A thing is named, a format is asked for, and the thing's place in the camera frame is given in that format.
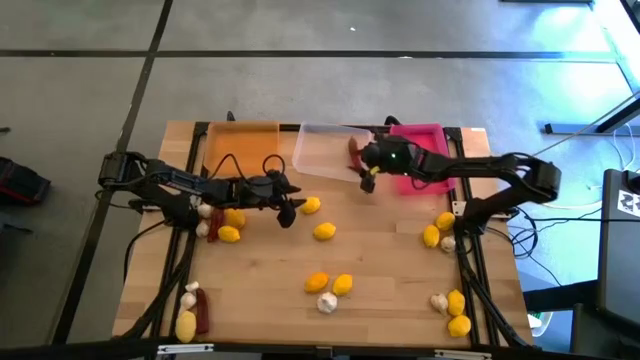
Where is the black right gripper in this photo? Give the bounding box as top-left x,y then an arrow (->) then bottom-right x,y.
358,137 -> 426,176

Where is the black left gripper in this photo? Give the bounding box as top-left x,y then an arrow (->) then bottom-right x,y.
233,172 -> 308,210

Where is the clear plastic bin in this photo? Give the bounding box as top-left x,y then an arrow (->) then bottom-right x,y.
291,121 -> 375,184

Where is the orange plastic bin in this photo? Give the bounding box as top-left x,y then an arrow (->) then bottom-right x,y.
202,121 -> 281,179

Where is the large white garlic bulb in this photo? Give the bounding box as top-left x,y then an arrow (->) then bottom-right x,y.
316,291 -> 339,315

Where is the dark red chili pepper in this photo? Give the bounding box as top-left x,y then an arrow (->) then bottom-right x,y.
195,288 -> 211,335

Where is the pale yellow lemon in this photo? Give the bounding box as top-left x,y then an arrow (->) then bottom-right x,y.
174,310 -> 198,344

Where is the pink plastic bin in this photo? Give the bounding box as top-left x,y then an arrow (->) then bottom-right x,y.
388,123 -> 457,196

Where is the black rig beam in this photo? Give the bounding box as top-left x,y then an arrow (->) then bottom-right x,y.
0,338 -> 640,360

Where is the metal stand leg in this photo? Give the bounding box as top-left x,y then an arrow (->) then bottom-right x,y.
543,92 -> 640,136

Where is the black furniture beam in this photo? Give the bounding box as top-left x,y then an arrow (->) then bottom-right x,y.
522,279 -> 601,314

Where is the white and green cup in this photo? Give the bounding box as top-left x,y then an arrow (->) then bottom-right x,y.
527,310 -> 555,337

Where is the white fiducial marker tag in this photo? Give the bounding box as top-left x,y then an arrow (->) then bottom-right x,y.
617,188 -> 640,218

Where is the black cabinet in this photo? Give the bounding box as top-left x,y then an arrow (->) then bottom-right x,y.
596,168 -> 640,329

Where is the black and red bag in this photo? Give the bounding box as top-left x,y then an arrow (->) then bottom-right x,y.
0,156 -> 52,205

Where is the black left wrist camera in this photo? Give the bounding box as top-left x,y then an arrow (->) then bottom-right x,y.
276,200 -> 298,230

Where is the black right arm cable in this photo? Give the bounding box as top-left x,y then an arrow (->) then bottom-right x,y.
407,167 -> 432,192

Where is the black aluminium frame crossbar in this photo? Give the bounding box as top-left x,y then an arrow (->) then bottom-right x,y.
193,121 -> 464,134

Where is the black aluminium side frame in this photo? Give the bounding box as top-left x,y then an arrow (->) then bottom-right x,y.
119,121 -> 211,342
443,125 -> 534,349

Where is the coiled black floor cable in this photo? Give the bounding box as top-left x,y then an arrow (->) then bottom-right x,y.
492,207 -> 564,287

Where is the silver metal bracket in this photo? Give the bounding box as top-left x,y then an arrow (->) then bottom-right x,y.
157,343 -> 215,355
433,349 -> 494,360

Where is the white floor cable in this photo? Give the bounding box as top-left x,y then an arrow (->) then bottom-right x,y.
529,122 -> 640,211

